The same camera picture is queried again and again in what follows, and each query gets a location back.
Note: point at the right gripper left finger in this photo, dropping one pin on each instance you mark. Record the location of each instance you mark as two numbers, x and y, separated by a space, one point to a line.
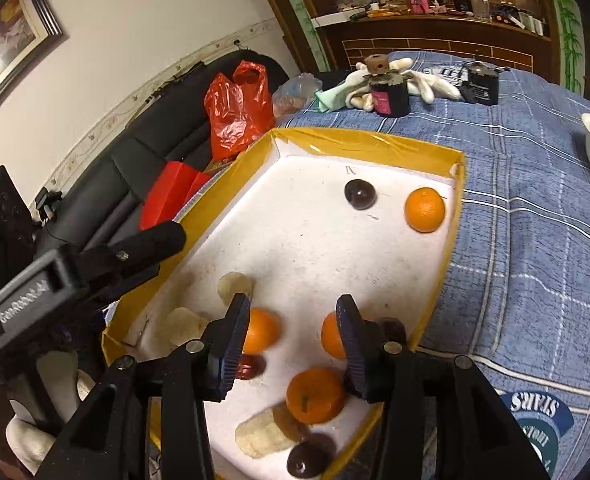
109 435

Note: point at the framed wall picture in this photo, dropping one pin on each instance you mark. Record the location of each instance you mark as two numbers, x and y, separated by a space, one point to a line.
28 29

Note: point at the beige banana chunk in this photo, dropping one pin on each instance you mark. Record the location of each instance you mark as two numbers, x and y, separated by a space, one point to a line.
270 431

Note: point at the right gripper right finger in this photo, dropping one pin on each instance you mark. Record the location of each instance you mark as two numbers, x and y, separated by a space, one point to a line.
476 435

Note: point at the white glove pile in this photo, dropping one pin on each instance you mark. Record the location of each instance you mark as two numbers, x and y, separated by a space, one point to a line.
354 92

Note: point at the yellow rimmed white tray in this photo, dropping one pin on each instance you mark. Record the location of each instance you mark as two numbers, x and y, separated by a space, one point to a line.
279 215

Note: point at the black jar on table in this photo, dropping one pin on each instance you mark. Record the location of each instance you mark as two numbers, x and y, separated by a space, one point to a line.
481 85

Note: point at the dark purple plum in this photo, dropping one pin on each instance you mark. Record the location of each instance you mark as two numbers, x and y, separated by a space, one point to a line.
360 194

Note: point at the large pale orange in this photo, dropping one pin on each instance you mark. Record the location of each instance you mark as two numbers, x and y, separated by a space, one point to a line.
330 337

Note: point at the orange tangerine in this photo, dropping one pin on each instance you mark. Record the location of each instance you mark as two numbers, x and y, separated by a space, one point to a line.
316 396
425 210
263 331

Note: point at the red jujube date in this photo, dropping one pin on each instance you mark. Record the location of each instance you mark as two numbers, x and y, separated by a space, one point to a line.
250 367

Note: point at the red plastic bag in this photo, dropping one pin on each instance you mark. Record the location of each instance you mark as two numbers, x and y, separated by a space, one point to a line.
239 109

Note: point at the white gloved left hand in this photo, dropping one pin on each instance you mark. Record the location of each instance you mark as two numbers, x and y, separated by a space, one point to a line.
44 398

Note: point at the dark jar with cork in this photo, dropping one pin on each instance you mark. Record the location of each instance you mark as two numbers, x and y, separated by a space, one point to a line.
388 85

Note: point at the blue plaid tablecloth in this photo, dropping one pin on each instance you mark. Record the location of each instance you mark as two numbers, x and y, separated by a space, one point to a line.
517 294

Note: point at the wooden counter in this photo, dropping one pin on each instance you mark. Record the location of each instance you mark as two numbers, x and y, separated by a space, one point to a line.
351 36

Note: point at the black sofa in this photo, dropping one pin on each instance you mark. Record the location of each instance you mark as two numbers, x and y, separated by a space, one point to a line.
104 205

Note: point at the red box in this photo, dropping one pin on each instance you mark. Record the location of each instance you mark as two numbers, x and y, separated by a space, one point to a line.
174 187

